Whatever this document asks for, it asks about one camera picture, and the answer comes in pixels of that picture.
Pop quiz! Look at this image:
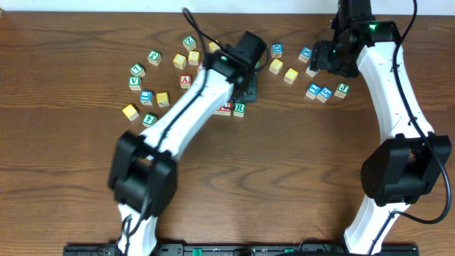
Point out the blue P block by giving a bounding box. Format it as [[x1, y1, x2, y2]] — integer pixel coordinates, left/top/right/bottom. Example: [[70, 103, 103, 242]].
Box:
[[306, 67, 318, 78]]

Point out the yellow K block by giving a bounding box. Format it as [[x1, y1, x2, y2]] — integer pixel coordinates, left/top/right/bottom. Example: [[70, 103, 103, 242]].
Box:
[[156, 92, 170, 107]]

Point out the red A block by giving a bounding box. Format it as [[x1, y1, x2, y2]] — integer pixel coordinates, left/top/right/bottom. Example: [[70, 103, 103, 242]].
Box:
[[180, 75, 192, 89]]

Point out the yellow O block right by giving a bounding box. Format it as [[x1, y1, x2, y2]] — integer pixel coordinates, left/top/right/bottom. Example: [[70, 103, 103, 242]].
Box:
[[284, 68, 299, 85]]

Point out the yellow o block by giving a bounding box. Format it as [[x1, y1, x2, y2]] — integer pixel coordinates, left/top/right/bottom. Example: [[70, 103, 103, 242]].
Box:
[[209, 41, 220, 53], [284, 68, 299, 85]]

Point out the green 4 block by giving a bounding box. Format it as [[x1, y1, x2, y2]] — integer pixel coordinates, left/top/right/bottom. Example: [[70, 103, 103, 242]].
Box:
[[142, 113, 157, 127]]

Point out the green Z block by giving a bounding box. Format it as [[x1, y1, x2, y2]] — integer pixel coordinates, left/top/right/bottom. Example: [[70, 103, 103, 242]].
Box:
[[183, 36, 196, 51]]

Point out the blue D block right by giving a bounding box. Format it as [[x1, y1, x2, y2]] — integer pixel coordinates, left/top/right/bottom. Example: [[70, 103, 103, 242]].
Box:
[[271, 43, 283, 58]]

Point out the yellow C block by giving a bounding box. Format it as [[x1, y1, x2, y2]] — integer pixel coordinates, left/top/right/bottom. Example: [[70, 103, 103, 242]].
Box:
[[173, 54, 187, 70]]

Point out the red I block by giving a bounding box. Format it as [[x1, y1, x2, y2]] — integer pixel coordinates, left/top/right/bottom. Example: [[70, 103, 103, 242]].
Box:
[[197, 63, 203, 73]]

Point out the green J block right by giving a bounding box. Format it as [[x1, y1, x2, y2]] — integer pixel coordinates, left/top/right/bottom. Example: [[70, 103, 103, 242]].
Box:
[[334, 82, 350, 99]]

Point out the blue X block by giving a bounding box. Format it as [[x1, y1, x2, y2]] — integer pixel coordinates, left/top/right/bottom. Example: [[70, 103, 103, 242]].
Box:
[[299, 47, 312, 63]]

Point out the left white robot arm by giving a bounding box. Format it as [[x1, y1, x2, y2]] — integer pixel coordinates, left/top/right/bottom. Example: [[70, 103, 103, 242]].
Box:
[[107, 51, 258, 255]]

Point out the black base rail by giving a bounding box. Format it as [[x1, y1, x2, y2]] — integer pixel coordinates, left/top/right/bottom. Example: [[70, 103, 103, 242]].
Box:
[[63, 242, 419, 256]]

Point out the green R block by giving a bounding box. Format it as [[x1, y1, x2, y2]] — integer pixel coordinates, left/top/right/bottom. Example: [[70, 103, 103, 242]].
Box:
[[233, 102, 246, 117]]

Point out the yellow S block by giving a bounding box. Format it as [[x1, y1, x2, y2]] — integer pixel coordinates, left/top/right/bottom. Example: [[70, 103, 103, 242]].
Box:
[[188, 50, 200, 66], [269, 58, 284, 75]]

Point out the red U block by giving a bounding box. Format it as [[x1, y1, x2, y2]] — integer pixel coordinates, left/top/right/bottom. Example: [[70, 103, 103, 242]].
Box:
[[218, 102, 232, 116]]

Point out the blue I block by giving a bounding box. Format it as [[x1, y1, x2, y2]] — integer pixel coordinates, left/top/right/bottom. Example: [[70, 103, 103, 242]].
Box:
[[306, 83, 321, 100]]

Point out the green 7 block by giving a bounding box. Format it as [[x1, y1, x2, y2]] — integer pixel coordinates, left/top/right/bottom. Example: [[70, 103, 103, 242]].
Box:
[[129, 63, 146, 78]]

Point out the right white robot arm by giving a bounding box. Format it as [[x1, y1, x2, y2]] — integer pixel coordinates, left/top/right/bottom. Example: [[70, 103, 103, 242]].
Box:
[[311, 18, 451, 255]]

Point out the green j block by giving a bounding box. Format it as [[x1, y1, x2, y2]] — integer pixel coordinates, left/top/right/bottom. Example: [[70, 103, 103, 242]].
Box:
[[147, 50, 162, 66], [334, 82, 350, 99]]

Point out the green V block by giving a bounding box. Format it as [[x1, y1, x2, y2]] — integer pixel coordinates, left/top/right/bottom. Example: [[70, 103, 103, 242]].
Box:
[[128, 76, 142, 91]]

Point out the blue L block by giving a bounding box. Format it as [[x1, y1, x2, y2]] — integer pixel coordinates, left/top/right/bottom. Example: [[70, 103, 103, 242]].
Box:
[[140, 90, 154, 105]]

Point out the blue G block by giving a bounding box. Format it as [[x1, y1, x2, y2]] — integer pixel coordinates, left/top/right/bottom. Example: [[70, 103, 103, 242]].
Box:
[[316, 86, 333, 103]]

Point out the yellow G block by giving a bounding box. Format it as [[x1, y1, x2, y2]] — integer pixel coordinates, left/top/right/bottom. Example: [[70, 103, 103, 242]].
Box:
[[122, 104, 139, 121]]

